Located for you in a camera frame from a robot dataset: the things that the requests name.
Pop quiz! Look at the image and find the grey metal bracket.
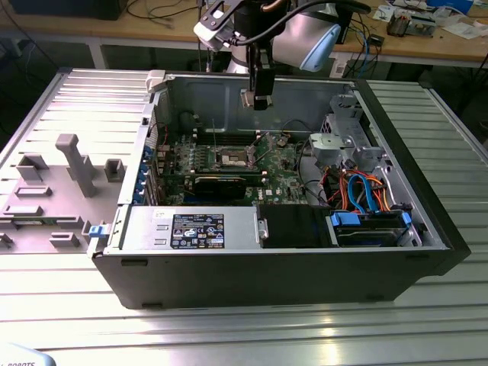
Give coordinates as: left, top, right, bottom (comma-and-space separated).
310, 133, 345, 166

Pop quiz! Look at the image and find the grey plastic parts rack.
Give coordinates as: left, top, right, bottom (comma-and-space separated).
0, 133, 129, 255

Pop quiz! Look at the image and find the pale teach pendant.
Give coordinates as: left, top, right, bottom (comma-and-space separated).
0, 342, 58, 366

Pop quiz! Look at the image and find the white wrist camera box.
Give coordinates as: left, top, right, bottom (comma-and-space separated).
193, 7, 236, 53

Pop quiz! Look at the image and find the black RAM slot bank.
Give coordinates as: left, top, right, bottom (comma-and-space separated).
193, 129, 263, 146
163, 169, 268, 182

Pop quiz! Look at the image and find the silver metal drive cage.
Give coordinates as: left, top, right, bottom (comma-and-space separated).
307, 93, 387, 171

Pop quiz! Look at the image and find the grey case release latch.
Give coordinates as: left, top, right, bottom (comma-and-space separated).
146, 69, 169, 93

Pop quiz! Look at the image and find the metal socket cover frame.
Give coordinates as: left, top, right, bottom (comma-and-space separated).
248, 133, 275, 169

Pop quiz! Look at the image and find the hard disk in blue carrier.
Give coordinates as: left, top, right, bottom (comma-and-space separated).
326, 210, 413, 249

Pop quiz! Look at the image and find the copper finned heat sink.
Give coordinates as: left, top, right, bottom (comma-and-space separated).
386, 10, 412, 38

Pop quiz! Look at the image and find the grey metal component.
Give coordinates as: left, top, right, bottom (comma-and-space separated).
409, 11, 438, 38

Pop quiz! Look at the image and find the green motherboard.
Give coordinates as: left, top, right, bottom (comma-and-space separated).
152, 131, 325, 210

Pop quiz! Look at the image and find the black equipment case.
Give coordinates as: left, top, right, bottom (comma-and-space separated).
7, 0, 124, 21

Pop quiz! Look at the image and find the wooden desk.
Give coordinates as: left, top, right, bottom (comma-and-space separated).
0, 0, 488, 70

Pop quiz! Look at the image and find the black graphics card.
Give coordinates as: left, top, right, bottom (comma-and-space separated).
181, 173, 268, 202

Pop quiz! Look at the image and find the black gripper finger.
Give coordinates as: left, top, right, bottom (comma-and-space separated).
253, 69, 276, 112

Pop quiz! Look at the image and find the blue plastic clip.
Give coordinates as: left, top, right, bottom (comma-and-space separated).
87, 223, 111, 241

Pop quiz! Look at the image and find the silver CPU plate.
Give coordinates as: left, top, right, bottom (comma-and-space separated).
239, 88, 274, 111

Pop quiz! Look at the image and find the white paper sheet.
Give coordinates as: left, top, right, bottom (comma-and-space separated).
441, 21, 488, 40

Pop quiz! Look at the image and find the orange wire bundle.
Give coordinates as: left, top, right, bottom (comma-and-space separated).
326, 169, 394, 214

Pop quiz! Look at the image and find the grey power supply unit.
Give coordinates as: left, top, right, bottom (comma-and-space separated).
116, 205, 265, 253

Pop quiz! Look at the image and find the open black PC case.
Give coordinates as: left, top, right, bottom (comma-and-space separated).
90, 68, 473, 310

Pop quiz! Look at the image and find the blue flat wire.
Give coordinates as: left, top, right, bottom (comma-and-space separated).
346, 173, 383, 214

